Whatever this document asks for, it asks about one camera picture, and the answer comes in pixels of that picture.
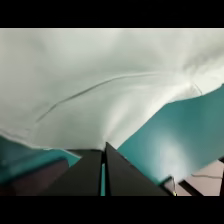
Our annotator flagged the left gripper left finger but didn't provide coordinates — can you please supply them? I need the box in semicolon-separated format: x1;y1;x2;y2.
39;149;104;197

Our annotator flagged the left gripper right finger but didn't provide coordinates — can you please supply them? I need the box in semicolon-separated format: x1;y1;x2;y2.
104;141;172;197

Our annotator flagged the white T-shirt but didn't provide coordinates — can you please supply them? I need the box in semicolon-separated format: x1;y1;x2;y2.
0;27;224;152

